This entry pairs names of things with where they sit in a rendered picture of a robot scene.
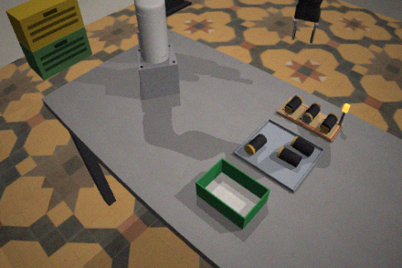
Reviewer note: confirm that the wooden battery holder board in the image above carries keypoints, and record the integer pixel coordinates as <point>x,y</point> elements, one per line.
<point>314,125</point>

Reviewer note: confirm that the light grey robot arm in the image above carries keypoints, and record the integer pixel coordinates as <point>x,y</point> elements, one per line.
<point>151,21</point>

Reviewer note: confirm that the black battery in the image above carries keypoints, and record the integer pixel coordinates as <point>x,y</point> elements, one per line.
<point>330,121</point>
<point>302,146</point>
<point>294,103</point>
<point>255,144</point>
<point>289,156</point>
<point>313,111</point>

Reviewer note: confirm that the green open-top box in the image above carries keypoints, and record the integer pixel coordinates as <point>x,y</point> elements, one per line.
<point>238,193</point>

